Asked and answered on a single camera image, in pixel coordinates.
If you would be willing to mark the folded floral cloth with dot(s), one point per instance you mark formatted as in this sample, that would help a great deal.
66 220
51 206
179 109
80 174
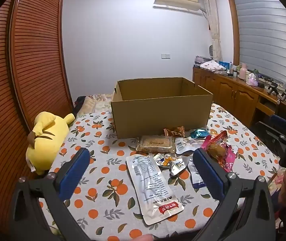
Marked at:
211 65

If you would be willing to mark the white packet with barcode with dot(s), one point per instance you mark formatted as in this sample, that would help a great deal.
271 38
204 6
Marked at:
185 144

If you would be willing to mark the wooden louvered wardrobe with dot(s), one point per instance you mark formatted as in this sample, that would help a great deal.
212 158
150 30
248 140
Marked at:
32 55

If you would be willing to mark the orange-brown candy wrapper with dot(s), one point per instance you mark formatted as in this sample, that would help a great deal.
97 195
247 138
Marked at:
174 131

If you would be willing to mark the pink snack packet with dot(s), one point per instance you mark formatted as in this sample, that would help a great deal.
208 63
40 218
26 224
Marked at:
229 155

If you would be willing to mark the orange-print tablecloth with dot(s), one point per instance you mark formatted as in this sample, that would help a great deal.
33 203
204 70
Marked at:
102 143

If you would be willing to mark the yellow plush toy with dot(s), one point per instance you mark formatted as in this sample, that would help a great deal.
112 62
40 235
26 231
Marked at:
47 140

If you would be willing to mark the cream patterned curtain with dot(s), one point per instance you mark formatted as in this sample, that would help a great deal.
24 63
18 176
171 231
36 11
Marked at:
213 17

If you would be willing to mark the small white fan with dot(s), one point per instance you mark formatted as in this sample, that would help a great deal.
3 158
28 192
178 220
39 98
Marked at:
211 51

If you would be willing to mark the small silver yellow snack packet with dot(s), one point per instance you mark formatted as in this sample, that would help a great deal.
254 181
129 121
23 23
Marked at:
166 160

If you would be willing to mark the long silver snack packet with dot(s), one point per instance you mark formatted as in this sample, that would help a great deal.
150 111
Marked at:
150 185

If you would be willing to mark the floral blanket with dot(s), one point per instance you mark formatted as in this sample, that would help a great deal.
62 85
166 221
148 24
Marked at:
92 104

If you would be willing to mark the white wall switch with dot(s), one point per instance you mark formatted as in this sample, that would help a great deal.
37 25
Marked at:
166 56

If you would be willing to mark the grey window blind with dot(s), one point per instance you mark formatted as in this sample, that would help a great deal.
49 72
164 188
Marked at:
263 37

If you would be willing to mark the purple tissue bag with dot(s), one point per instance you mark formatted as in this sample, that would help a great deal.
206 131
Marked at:
252 80

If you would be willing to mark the pink bottle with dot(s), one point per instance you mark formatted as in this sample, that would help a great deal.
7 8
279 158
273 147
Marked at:
243 72

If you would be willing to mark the purple stacked items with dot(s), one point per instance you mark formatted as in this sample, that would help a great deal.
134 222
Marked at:
200 59

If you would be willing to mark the teal snack packet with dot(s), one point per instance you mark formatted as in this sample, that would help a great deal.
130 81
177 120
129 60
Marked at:
199 133

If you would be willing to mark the brown cardboard box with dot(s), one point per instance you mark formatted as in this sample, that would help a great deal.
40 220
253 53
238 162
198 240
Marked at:
158 115

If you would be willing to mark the blue pack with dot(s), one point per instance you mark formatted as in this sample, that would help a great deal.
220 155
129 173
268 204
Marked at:
224 64

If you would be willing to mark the wooden cabinet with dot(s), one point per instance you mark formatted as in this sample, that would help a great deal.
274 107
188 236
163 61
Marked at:
228 93

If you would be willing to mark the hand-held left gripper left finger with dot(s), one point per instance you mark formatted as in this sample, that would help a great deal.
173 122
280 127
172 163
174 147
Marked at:
74 173

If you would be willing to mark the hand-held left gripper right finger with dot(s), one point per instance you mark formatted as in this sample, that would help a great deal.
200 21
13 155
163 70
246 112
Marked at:
208 173

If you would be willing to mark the white and blue packet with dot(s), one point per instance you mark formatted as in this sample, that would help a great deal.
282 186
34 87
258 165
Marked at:
195 175

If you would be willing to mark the clear packet of brown cake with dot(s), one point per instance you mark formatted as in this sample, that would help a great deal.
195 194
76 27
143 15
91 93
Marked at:
155 143

